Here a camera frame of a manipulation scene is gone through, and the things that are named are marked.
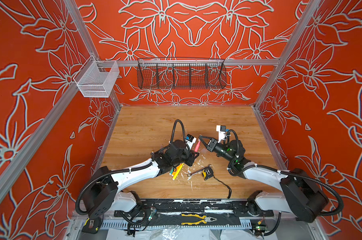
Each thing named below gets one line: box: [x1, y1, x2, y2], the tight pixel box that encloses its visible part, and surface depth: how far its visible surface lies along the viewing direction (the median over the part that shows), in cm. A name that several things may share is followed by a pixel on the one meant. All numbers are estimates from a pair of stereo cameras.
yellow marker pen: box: [172, 162, 185, 181], surface depth 85 cm
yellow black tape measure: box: [202, 166, 214, 181], surface depth 83 cm
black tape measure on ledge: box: [81, 213, 104, 234], surface depth 68 cm
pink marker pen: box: [194, 140, 201, 153], surface depth 77 cm
